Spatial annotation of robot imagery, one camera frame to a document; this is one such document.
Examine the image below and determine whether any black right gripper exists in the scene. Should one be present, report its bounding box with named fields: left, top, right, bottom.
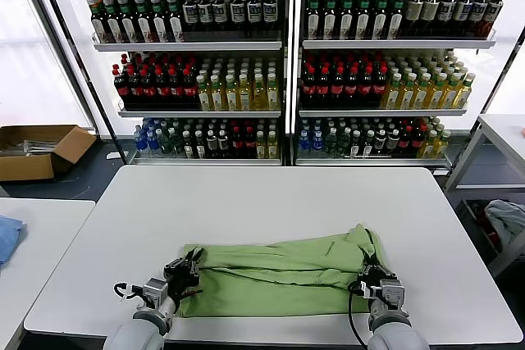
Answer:
left=361, top=254, right=398, bottom=290

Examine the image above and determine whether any clear green water bottle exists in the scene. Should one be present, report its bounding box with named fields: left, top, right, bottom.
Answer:
left=169, top=129, right=185, bottom=156
left=323, top=128, right=339, bottom=156
left=336, top=128, right=351, bottom=157
left=158, top=129, right=173, bottom=155

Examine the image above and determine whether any cola bottle red cap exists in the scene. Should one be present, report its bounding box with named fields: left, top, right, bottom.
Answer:
left=180, top=67, right=199, bottom=107
left=126, top=66, right=144, bottom=107
left=372, top=64, right=390, bottom=106
left=154, top=67, right=171, bottom=107
left=316, top=64, right=332, bottom=106
left=302, top=64, right=318, bottom=106
left=113, top=66, right=132, bottom=107
left=331, top=64, right=347, bottom=106
left=358, top=64, right=376, bottom=106
left=139, top=67, right=158, bottom=107
left=167, top=67, right=185, bottom=107
left=345, top=64, right=362, bottom=106

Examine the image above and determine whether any grey wrapped bundle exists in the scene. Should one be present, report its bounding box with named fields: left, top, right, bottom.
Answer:
left=0, top=139, right=55, bottom=159

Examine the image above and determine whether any yellow juice bottle green cap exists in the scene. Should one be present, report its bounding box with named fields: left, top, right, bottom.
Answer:
left=266, top=73, right=281, bottom=112
left=439, top=73, right=462, bottom=110
left=425, top=73, right=448, bottom=110
left=410, top=73, right=432, bottom=110
left=381, top=73, right=404, bottom=110
left=396, top=73, right=418, bottom=110
left=210, top=75, right=226, bottom=112
left=454, top=73, right=476, bottom=110
left=252, top=74, right=267, bottom=112
left=224, top=74, right=240, bottom=112
left=196, top=75, right=212, bottom=112
left=238, top=74, right=253, bottom=112

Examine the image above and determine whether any dark bottle white blue label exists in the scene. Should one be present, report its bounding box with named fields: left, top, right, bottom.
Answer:
left=451, top=0, right=474, bottom=37
left=436, top=0, right=458, bottom=37
left=262, top=0, right=279, bottom=34
left=468, top=0, right=490, bottom=38
left=182, top=0, right=199, bottom=33
left=229, top=0, right=247, bottom=34
left=212, top=0, right=230, bottom=33
left=197, top=0, right=215, bottom=33
left=245, top=0, right=263, bottom=34

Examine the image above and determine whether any red tea bottle white cap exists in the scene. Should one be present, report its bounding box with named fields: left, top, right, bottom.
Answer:
left=478, top=0, right=505, bottom=39

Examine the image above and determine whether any light green t-shirt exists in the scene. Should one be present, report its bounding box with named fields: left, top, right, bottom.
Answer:
left=176, top=223, right=387, bottom=319

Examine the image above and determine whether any pale grey-blue cloth pile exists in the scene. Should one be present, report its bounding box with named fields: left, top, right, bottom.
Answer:
left=484, top=199, right=525, bottom=248

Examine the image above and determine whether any brown cardboard box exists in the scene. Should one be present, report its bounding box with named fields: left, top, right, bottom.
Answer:
left=0, top=125, right=99, bottom=184

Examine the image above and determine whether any grey metal shelf rack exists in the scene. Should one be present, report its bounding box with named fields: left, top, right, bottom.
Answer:
left=294, top=0, right=525, bottom=175
left=64, top=0, right=289, bottom=168

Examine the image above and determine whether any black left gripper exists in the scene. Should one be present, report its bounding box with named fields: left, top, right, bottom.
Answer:
left=163, top=247, right=204, bottom=298

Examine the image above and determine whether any red item in crate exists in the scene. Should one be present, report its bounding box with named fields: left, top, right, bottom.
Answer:
left=472, top=202, right=501, bottom=252

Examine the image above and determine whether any white metal-frame side table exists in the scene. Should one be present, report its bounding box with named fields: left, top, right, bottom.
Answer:
left=444, top=114, right=525, bottom=279

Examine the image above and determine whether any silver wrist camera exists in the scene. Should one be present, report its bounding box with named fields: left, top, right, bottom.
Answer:
left=141, top=278, right=169, bottom=310
left=379, top=278, right=407, bottom=312

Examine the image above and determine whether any small cola bottle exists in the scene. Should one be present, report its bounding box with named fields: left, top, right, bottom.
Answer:
left=244, top=127, right=258, bottom=159
left=410, top=125, right=427, bottom=157
left=231, top=127, right=246, bottom=159
left=397, top=125, right=414, bottom=157

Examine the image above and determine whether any black storage crate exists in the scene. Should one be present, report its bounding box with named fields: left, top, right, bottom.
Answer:
left=456, top=199, right=504, bottom=264

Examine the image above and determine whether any dark bottle beige label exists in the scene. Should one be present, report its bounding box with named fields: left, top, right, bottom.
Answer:
left=404, top=0, right=427, bottom=37
left=421, top=0, right=441, bottom=37

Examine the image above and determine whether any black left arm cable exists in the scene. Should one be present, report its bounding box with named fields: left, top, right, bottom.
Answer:
left=113, top=282, right=144, bottom=302

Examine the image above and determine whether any grey window frame post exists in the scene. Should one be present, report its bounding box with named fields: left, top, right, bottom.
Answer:
left=16, top=0, right=104, bottom=139

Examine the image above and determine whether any black window frame post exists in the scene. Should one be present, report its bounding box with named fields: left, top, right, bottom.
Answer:
left=478, top=26, right=525, bottom=122
left=32, top=0, right=130, bottom=166

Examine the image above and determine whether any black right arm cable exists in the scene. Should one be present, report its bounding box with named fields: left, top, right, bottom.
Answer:
left=347, top=280, right=370, bottom=347

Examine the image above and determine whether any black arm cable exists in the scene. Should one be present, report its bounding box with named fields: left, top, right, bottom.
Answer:
left=347, top=280, right=370, bottom=347
left=113, top=282, right=144, bottom=302

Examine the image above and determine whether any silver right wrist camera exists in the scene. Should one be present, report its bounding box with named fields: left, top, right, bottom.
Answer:
left=379, top=278, right=407, bottom=312

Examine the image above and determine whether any dark tea bottle green cap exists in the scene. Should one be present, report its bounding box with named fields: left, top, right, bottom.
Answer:
left=372, top=0, right=390, bottom=40
left=103, top=0, right=125, bottom=44
left=134, top=0, right=157, bottom=44
left=149, top=0, right=171, bottom=43
left=355, top=0, right=373, bottom=40
left=117, top=0, right=141, bottom=44
left=165, top=0, right=185, bottom=43
left=89, top=0, right=109, bottom=44
left=322, top=0, right=339, bottom=40
left=339, top=0, right=357, bottom=40
left=306, top=0, right=322, bottom=40
left=388, top=0, right=407, bottom=40

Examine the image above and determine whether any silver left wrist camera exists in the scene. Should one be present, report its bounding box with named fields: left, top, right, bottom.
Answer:
left=141, top=278, right=169, bottom=310

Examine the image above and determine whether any small yellow juice bottle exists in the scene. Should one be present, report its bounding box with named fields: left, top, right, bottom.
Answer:
left=418, top=130, right=439, bottom=159
left=267, top=131, right=280, bottom=160
left=255, top=131, right=268, bottom=160
left=433, top=130, right=452, bottom=159

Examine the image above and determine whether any blue folded cloth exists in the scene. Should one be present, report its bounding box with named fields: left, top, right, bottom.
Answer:
left=0, top=216, right=27, bottom=270

